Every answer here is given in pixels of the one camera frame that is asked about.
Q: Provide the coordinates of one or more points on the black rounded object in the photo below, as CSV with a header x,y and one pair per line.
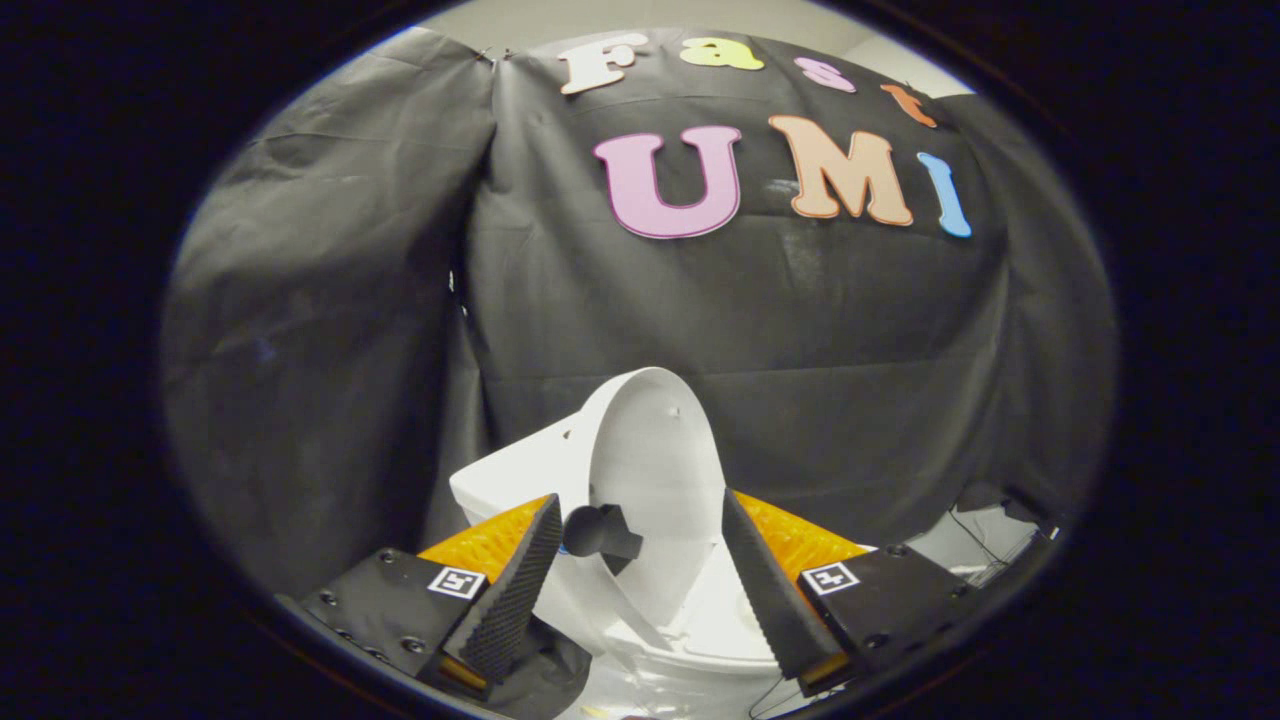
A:
x,y
595,530

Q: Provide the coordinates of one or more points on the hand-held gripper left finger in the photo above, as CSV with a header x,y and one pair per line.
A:
x,y
515,590

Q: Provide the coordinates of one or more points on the white toilet seat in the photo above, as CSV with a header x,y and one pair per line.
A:
x,y
725,625

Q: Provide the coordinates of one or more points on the white toilet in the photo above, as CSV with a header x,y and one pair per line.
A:
x,y
510,480

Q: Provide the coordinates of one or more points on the white toilet lid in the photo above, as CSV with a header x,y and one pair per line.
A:
x,y
655,450

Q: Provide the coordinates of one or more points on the black backdrop cloth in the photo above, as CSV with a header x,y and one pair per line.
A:
x,y
800,320

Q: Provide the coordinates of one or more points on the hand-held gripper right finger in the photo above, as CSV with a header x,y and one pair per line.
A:
x,y
765,600

